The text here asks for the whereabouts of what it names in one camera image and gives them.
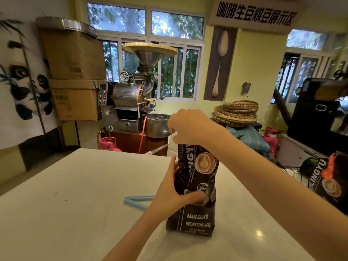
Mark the person's left hand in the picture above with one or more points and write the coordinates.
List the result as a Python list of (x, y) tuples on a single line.
[(165, 197)]

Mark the person's right hand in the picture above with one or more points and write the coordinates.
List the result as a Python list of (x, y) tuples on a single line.
[(194, 126)]

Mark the person's right fingers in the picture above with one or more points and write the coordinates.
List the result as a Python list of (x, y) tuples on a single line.
[(178, 130)]

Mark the person's left thumb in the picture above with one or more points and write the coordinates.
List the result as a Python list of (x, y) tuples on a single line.
[(196, 197)]

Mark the black coffee bag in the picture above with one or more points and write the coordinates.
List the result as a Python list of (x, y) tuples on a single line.
[(330, 182), (195, 214)]

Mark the person's left forearm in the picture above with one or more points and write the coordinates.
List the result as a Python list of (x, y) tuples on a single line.
[(130, 239)]

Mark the person's right forearm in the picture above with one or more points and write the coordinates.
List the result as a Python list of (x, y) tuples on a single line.
[(274, 187)]

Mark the steel cooling drum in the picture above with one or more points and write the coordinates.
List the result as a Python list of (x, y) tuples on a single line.
[(157, 126)]

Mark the brown wooden cabinet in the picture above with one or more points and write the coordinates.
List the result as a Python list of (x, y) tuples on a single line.
[(127, 142)]

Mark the light blue bag clip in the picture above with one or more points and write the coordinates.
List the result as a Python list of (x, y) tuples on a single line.
[(136, 201)]

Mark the stack of woven baskets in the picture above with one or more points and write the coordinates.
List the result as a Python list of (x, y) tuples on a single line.
[(236, 112)]

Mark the steel coffee roaster machine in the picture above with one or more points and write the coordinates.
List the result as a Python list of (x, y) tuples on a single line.
[(130, 92)]

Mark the blue striped sack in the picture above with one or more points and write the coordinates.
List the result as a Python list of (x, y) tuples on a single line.
[(252, 139)]

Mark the spoon picture poster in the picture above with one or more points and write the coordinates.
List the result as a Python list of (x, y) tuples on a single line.
[(220, 63)]

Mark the large white framed window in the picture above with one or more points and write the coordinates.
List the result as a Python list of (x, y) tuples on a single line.
[(168, 29)]

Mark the small brown cardboard box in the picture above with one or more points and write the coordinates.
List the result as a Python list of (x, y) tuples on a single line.
[(74, 100)]

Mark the white chest counter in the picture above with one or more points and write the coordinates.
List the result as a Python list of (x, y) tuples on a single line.
[(296, 152)]

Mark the large brown cardboard box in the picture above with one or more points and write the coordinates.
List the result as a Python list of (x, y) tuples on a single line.
[(72, 55)]

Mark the white banner sign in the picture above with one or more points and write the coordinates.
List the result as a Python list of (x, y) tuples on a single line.
[(254, 13)]

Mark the black roasting machine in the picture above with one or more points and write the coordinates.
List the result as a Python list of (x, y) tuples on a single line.
[(318, 114)]

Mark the small white framed window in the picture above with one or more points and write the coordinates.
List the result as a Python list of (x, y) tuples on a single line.
[(304, 59)]

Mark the round steel lid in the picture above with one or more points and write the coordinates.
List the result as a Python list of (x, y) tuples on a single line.
[(65, 24)]

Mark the panda print hanging cloth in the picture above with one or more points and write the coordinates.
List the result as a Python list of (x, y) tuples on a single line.
[(24, 86)]

